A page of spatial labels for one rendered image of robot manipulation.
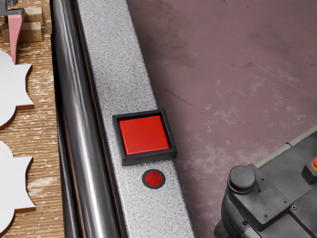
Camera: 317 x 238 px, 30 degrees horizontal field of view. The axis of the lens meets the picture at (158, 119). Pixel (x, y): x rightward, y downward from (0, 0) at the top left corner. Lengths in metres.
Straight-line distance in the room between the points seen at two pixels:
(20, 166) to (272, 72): 1.60
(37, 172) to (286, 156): 1.05
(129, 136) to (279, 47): 1.60
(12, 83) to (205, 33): 1.56
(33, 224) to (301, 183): 1.05
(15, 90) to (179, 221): 0.29
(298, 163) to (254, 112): 0.45
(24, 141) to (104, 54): 0.21
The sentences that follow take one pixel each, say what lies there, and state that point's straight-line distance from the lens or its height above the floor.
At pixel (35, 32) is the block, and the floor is 0.95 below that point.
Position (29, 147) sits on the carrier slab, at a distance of 0.80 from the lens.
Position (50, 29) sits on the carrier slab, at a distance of 0.95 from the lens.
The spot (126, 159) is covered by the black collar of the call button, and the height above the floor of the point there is 0.93.
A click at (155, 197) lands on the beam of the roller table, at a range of 0.77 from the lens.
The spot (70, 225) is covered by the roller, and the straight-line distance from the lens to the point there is 0.75.
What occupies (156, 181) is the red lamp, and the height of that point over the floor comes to 0.92.
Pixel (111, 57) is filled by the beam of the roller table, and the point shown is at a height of 0.92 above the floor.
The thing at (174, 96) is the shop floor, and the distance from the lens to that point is 2.10.
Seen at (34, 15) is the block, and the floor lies 0.96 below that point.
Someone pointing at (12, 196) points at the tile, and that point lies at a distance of 0.74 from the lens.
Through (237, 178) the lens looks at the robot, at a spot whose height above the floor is 0.32.
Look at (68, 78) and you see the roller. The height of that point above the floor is 0.92.
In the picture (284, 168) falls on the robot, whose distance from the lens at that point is 1.68.
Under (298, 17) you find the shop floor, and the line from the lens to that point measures 2.51.
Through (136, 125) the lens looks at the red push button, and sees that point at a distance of 0.82.
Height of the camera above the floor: 1.58
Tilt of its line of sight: 51 degrees down
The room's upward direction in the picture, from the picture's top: 7 degrees clockwise
